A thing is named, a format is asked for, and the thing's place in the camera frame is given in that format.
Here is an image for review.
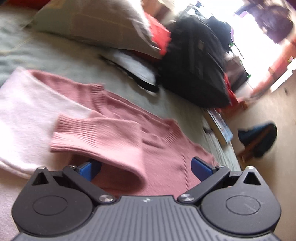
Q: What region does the thick paperback book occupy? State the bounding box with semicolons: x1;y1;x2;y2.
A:
205;109;233;146

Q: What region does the pink and white sweater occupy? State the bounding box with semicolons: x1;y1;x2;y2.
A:
0;66;216;200

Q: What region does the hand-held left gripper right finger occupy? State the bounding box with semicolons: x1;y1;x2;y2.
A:
178;157;266;205

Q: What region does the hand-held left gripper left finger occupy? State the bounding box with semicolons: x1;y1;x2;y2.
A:
30;161;115;205

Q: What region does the hanging beige shirt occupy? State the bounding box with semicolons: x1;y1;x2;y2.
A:
225;54;249;91

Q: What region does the orange tied curtain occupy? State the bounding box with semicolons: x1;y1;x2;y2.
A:
268;56;296;75

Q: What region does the grey green pillow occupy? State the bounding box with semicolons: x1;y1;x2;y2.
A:
25;0;162;58

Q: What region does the black backpack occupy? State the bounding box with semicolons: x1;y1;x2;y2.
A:
158;17;232;108

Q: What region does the red pillow with piping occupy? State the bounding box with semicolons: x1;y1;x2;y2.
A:
5;0;55;6

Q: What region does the grey flat bag black strap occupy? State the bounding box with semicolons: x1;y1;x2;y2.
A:
98;50;160;93

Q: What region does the black garment on rack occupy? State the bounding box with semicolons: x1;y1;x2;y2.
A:
208;19;234;47

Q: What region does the brown cardboard box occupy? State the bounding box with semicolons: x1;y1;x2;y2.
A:
141;0;171;19

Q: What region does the hanging dark garment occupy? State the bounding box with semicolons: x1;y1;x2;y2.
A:
235;0;294;44

